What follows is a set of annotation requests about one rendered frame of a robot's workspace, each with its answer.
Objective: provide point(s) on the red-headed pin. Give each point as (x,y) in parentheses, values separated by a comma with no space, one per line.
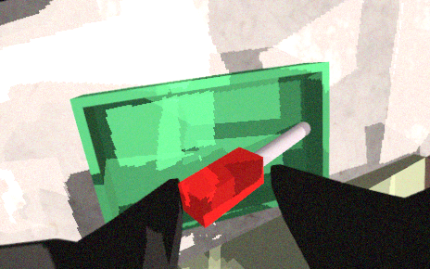
(211,192)

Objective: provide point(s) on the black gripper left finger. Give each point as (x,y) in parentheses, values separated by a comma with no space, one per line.
(145,236)

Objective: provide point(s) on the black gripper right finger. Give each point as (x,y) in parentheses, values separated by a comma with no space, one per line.
(341,226)

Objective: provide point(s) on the pale yellow ramp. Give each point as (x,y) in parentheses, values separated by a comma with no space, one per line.
(272,246)

